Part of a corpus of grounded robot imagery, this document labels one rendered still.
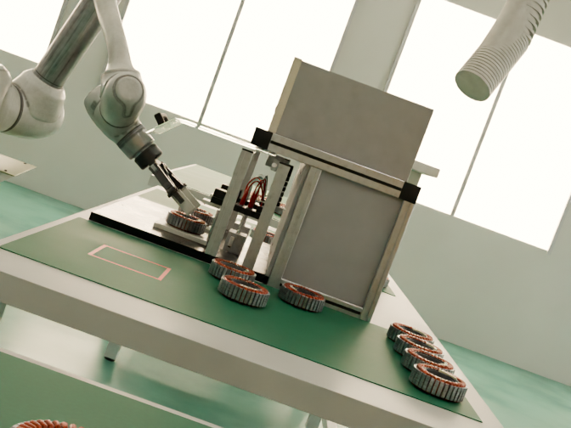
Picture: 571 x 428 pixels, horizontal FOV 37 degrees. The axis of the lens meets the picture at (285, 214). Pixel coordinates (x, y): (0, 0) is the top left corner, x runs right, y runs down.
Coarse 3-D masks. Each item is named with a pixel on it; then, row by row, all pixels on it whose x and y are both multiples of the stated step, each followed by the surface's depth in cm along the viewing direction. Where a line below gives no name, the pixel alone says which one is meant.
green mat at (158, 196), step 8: (152, 192) 327; (160, 192) 336; (152, 200) 302; (160, 200) 310; (168, 200) 319; (176, 208) 305; (200, 208) 332; (208, 208) 342; (248, 224) 337; (272, 232) 341; (384, 288) 297
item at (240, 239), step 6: (228, 234) 236; (234, 234) 236; (240, 234) 237; (246, 234) 242; (228, 240) 236; (234, 240) 236; (240, 240) 236; (234, 246) 236; (240, 246) 236; (234, 252) 236; (240, 252) 242
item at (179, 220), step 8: (168, 216) 236; (176, 216) 234; (184, 216) 242; (192, 216) 243; (176, 224) 234; (184, 224) 234; (192, 224) 234; (200, 224) 235; (192, 232) 235; (200, 232) 236
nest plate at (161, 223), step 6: (156, 222) 232; (162, 222) 236; (162, 228) 232; (168, 228) 232; (174, 228) 233; (180, 234) 232; (186, 234) 232; (192, 234) 234; (204, 234) 242; (198, 240) 232; (204, 240) 232
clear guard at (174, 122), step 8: (176, 120) 216; (184, 120) 235; (152, 128) 217; (160, 128) 222; (168, 128) 235; (200, 128) 217; (208, 128) 239; (224, 136) 218; (248, 144) 221; (264, 152) 217; (272, 152) 235
